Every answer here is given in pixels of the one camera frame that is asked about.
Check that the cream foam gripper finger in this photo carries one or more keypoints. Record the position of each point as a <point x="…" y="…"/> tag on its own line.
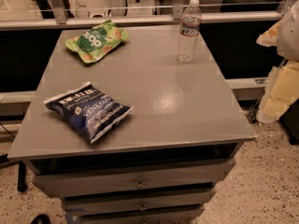
<point x="281" y="91"/>

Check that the blue chip bag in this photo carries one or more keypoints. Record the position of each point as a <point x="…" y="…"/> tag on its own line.
<point x="89" y="111"/>

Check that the green rice chip bag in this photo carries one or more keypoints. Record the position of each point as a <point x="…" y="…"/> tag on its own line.
<point x="97" y="42"/>

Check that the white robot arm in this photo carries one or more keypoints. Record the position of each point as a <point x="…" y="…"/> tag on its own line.
<point x="284" y="35"/>

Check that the clear plastic water bottle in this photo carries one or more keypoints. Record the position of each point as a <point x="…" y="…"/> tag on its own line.
<point x="189" y="31"/>

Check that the grey drawer cabinet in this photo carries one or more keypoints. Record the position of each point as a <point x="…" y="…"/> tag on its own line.
<point x="180" y="112"/>

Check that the bottom grey drawer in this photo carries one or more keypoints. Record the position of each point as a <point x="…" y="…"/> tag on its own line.
<point x="140" y="217"/>

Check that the grey drawer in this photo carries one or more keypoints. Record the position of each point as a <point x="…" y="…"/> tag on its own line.
<point x="138" y="202"/>
<point x="142" y="177"/>
<point x="140" y="217"/>

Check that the middle grey drawer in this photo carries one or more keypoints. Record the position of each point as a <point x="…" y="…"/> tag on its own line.
<point x="138" y="202"/>

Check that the metal guard railing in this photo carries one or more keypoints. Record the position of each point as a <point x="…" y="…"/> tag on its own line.
<point x="17" y="15"/>

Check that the top grey drawer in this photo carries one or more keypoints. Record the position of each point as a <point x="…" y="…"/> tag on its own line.
<point x="142" y="177"/>

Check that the black round floor object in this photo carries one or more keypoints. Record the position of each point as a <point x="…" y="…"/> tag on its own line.
<point x="41" y="219"/>

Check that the black stand leg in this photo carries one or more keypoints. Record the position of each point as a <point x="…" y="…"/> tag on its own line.
<point x="21" y="185"/>

